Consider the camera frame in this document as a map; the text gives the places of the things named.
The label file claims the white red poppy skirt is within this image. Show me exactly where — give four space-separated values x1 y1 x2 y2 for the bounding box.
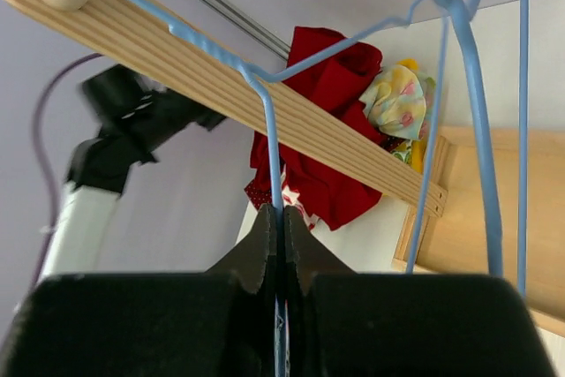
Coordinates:
281 166 320 230

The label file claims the plain red skirt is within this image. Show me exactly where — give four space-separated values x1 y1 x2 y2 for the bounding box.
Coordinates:
250 26 386 230

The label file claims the blue wire hanger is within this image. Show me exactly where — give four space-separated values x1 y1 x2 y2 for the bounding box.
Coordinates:
64 0 451 377
516 0 530 297
392 0 505 278

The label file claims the lemon print skirt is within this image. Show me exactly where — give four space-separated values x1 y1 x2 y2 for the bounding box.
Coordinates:
391 139 412 165

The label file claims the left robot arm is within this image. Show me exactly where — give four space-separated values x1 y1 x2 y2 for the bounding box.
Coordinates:
32 56 226 284

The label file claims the wooden clothes rack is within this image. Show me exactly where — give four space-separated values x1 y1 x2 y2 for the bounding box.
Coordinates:
0 0 565 338

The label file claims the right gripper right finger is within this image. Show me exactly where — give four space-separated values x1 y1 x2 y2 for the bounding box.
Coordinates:
283 207 554 376

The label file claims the pastel floral skirt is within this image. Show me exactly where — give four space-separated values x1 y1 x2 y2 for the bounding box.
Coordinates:
359 63 436 140

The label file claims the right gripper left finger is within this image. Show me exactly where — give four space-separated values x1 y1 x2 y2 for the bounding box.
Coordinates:
1 205 277 376

